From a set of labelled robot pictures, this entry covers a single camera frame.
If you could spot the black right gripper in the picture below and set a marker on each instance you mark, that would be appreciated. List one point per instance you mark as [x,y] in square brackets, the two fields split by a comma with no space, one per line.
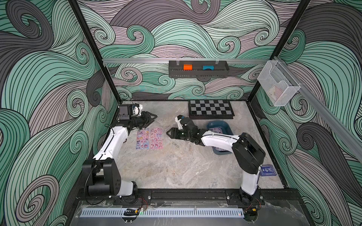
[176,132]

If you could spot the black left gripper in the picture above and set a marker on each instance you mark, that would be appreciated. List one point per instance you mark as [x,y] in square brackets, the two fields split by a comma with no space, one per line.
[145,118]

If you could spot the pink sticker sheet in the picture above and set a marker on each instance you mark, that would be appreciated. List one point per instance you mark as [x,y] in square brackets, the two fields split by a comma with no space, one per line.
[156,141]
[142,141]

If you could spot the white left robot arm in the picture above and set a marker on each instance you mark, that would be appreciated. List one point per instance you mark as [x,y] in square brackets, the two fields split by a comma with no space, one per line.
[101,174]

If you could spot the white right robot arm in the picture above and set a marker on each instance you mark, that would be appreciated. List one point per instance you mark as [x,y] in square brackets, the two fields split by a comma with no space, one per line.
[249,155]

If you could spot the sticker sheet stack in box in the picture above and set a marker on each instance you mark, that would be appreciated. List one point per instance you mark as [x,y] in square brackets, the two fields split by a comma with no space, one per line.
[217,150]

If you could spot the teal plastic storage box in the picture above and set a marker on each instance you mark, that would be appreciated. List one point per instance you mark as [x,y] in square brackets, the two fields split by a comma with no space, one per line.
[225,129]

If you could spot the black and grey chessboard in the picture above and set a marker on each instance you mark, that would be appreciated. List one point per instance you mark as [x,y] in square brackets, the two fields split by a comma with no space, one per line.
[210,109]

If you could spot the orange block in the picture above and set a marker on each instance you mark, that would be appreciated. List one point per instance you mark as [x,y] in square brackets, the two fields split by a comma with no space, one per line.
[187,67]

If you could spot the teal block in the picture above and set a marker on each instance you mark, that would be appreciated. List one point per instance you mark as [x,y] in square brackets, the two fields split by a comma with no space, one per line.
[208,68]

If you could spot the blue card deck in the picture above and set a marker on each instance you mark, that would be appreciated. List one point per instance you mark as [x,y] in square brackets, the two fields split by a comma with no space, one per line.
[268,171]

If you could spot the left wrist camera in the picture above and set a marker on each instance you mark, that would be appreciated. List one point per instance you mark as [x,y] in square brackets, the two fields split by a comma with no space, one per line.
[136,110]

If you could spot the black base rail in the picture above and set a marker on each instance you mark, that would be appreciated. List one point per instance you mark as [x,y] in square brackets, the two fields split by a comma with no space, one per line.
[230,197]

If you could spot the aluminium rail back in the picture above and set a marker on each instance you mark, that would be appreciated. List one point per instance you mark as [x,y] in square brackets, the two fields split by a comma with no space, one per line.
[143,60]

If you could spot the aluminium rail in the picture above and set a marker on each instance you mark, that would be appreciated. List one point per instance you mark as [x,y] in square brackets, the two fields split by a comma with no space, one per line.
[143,60]
[312,89]

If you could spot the black wall-mounted tray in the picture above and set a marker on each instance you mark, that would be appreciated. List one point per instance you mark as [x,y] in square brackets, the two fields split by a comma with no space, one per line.
[221,70]

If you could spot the white perforated cable duct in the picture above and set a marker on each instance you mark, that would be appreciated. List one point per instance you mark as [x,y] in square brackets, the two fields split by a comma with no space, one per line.
[165,213]

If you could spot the clear plastic wall holder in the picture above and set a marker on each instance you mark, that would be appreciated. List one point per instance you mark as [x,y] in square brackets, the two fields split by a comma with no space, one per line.
[278,82]

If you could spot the black corner frame post left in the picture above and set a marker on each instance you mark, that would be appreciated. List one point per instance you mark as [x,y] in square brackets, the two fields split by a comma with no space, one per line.
[83,24]

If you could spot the black corner frame post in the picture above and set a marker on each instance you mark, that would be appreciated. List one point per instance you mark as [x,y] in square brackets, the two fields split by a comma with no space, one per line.
[83,24]
[290,27]

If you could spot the aluminium rail right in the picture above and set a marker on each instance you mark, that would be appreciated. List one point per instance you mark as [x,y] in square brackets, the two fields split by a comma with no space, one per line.
[312,89]

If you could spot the black corner frame post right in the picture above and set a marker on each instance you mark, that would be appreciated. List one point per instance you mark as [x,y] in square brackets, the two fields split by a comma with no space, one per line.
[290,27]

